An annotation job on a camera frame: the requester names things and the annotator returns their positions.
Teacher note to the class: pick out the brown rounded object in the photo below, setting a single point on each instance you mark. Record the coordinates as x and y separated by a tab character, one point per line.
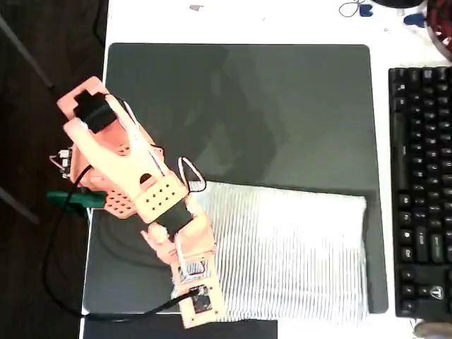
429	330

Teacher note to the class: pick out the robot controller circuit board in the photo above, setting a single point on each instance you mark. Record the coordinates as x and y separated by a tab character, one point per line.
65	162

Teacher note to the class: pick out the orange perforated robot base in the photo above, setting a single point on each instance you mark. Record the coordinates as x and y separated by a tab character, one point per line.
118	206

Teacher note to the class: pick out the black computer keyboard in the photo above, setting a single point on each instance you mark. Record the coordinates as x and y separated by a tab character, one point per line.
423	194

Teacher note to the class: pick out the orange camera mount plate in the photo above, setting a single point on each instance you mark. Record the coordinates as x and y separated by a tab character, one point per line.
215	303

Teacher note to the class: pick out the green table clamp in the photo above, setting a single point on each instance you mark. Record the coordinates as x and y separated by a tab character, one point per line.
88	199

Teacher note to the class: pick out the small grey scrap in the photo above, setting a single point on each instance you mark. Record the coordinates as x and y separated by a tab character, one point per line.
194	7

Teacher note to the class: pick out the striped white cloth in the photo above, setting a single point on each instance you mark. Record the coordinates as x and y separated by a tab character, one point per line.
282	247

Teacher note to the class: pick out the large black desk mat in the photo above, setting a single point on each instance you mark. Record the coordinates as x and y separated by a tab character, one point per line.
282	106

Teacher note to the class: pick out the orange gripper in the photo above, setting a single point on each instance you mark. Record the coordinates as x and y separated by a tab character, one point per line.
159	243

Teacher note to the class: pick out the grey metal furniture leg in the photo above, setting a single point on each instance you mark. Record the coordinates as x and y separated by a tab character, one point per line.
26	49
19	205

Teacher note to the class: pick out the dark blue plastic piece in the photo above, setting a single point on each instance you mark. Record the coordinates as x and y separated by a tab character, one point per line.
365	10
413	19

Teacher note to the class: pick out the small black pad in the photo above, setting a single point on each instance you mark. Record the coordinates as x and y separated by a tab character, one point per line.
212	330

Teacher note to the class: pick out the dark red round container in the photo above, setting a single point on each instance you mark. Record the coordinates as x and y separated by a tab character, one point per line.
441	21

